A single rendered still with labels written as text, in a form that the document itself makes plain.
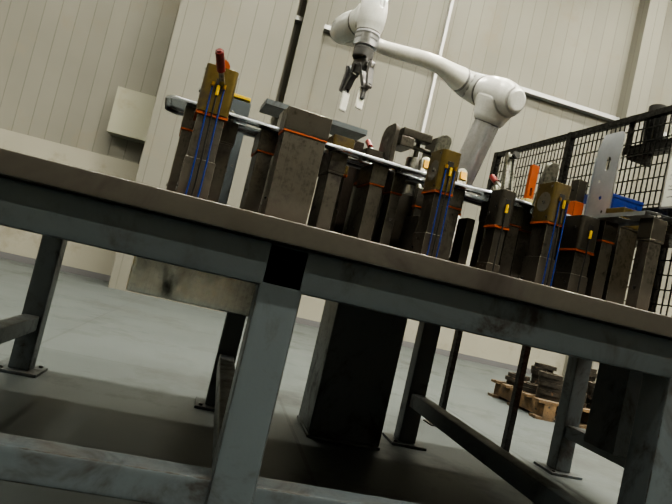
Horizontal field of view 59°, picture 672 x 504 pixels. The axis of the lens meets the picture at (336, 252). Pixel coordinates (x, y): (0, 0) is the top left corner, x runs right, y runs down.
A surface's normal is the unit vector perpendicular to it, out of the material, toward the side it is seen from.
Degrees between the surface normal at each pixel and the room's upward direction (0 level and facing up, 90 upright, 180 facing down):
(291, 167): 90
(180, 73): 90
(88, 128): 90
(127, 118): 90
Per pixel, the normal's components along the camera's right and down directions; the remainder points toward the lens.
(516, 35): 0.19, -0.01
